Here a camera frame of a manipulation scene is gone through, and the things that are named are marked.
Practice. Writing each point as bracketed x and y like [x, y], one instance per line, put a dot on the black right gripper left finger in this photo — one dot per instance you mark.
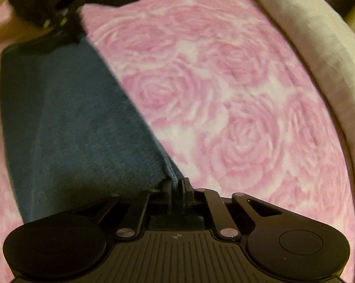
[125, 218]

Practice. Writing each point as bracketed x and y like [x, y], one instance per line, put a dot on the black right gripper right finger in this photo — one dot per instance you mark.
[234, 218]

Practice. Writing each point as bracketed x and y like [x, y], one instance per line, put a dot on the pink rose patterned blanket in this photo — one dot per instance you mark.
[230, 101]

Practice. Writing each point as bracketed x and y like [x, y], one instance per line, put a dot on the grey white folded quilt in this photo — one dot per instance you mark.
[327, 45]

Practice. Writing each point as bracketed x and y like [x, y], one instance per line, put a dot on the blue denim jeans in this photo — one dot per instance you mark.
[71, 133]

